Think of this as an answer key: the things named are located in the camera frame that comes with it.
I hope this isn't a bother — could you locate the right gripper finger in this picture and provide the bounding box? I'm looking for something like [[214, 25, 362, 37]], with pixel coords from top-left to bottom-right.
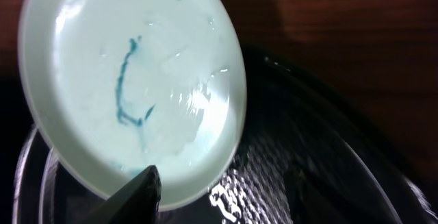
[[81, 165, 162, 224]]

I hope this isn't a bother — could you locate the pale green plate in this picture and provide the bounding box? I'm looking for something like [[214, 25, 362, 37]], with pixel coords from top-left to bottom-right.
[[18, 0, 246, 211]]

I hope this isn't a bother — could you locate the round black serving tray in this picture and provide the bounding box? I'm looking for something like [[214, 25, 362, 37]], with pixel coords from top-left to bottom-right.
[[12, 44, 438, 224]]

